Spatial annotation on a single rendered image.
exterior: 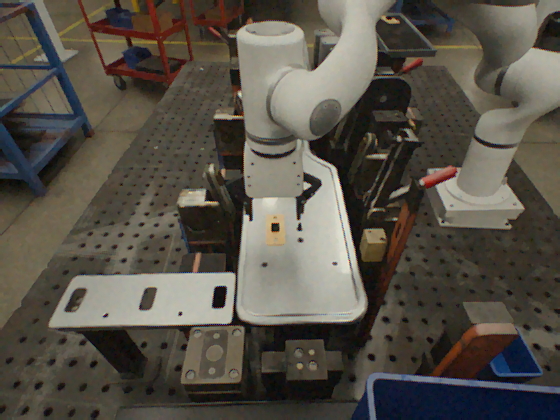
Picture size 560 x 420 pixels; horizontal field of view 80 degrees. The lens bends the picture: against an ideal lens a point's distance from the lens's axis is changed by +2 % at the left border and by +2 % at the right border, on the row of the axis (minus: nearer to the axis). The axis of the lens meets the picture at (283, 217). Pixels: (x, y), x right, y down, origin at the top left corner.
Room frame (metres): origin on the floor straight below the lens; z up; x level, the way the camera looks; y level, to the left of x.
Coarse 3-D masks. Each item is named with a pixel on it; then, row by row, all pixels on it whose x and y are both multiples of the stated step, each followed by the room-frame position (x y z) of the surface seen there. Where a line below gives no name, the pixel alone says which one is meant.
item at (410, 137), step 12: (384, 132) 0.46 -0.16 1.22; (408, 132) 0.47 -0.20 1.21; (384, 144) 0.45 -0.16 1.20; (396, 144) 0.45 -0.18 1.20; (408, 144) 0.44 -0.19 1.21; (420, 144) 0.46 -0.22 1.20; (396, 156) 0.45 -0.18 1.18; (408, 156) 0.44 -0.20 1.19; (384, 168) 0.47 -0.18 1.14; (396, 168) 0.44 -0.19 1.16; (384, 180) 0.45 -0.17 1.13; (396, 180) 0.44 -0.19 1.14; (372, 192) 0.47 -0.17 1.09; (384, 192) 0.44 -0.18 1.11; (372, 204) 0.45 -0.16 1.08; (384, 204) 0.44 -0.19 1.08
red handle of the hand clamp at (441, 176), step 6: (444, 168) 0.47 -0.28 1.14; (450, 168) 0.46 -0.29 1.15; (432, 174) 0.47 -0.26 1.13; (438, 174) 0.46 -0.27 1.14; (444, 174) 0.46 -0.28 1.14; (450, 174) 0.45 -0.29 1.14; (420, 180) 0.47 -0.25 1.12; (426, 180) 0.46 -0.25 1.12; (432, 180) 0.45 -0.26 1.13; (438, 180) 0.45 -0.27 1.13; (444, 180) 0.45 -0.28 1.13; (408, 186) 0.46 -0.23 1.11; (426, 186) 0.45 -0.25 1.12; (432, 186) 0.45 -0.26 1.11; (396, 192) 0.46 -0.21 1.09; (402, 192) 0.46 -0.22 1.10; (390, 198) 0.46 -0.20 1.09; (396, 198) 0.45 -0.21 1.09; (402, 198) 0.45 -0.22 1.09
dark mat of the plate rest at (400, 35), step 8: (392, 16) 1.33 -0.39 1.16; (400, 16) 1.33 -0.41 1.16; (376, 24) 1.24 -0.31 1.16; (384, 24) 1.24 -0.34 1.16; (392, 24) 1.24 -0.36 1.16; (400, 24) 1.24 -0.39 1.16; (376, 32) 1.16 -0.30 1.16; (384, 32) 1.16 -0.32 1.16; (392, 32) 1.15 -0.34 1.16; (400, 32) 1.15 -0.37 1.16; (408, 32) 1.15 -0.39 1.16; (384, 40) 1.08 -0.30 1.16; (392, 40) 1.08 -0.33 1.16; (400, 40) 1.08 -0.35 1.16; (408, 40) 1.08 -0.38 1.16; (416, 40) 1.08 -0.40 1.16; (392, 48) 1.01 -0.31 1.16; (400, 48) 1.01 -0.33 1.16; (408, 48) 1.01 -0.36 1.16; (416, 48) 1.01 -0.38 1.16; (424, 48) 1.01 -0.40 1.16
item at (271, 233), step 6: (270, 216) 0.49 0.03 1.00; (276, 216) 0.49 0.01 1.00; (282, 216) 0.49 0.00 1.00; (270, 222) 0.47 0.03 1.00; (276, 222) 0.47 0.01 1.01; (282, 222) 0.47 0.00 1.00; (270, 228) 0.46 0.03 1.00; (276, 228) 0.45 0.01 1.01; (282, 228) 0.46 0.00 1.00; (270, 234) 0.44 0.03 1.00; (276, 234) 0.44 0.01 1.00; (282, 234) 0.44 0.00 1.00; (270, 240) 0.42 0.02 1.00; (282, 240) 0.42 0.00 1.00
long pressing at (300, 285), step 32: (320, 160) 0.69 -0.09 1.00; (320, 192) 0.57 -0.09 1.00; (256, 224) 0.47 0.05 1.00; (288, 224) 0.47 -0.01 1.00; (320, 224) 0.47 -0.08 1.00; (256, 256) 0.39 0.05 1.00; (288, 256) 0.39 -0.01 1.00; (320, 256) 0.39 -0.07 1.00; (352, 256) 0.38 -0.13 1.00; (256, 288) 0.32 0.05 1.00; (288, 288) 0.32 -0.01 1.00; (320, 288) 0.32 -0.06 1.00; (352, 288) 0.32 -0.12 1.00; (256, 320) 0.26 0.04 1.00; (288, 320) 0.26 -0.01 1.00; (320, 320) 0.26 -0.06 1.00; (352, 320) 0.26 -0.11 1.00
